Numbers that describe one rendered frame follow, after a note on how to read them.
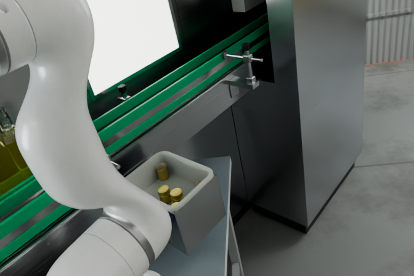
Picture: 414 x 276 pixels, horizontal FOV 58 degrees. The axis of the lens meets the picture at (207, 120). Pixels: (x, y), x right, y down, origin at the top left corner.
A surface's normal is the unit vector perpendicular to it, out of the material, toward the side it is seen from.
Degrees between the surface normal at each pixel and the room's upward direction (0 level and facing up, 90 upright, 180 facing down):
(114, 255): 45
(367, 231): 0
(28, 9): 72
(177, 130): 90
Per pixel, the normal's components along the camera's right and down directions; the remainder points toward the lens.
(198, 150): 0.75, 0.22
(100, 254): 0.26, -0.65
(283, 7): -0.63, 0.51
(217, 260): -0.18, -0.84
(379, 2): -0.08, 0.54
